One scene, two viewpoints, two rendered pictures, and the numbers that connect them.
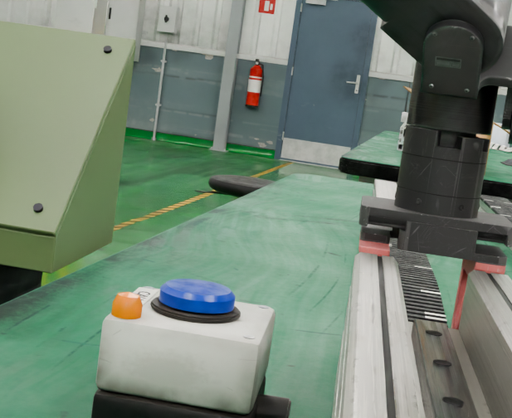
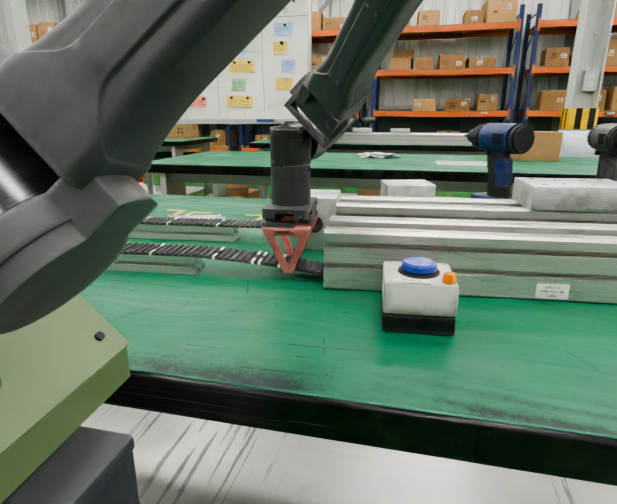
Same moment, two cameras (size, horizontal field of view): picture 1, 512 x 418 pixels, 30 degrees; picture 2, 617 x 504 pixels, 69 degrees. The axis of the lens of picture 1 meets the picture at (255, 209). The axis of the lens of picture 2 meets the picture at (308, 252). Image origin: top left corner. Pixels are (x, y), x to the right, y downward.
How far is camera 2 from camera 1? 0.79 m
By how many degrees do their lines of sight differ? 85
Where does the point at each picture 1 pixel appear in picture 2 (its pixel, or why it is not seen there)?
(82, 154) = not seen: hidden behind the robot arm
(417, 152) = (303, 177)
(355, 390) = (547, 238)
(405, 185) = (298, 194)
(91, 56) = not seen: outside the picture
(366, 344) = (495, 235)
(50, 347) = (342, 356)
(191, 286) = (423, 261)
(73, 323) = (282, 354)
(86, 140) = not seen: hidden behind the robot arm
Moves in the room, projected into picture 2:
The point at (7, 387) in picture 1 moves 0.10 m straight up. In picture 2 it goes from (422, 360) to (430, 265)
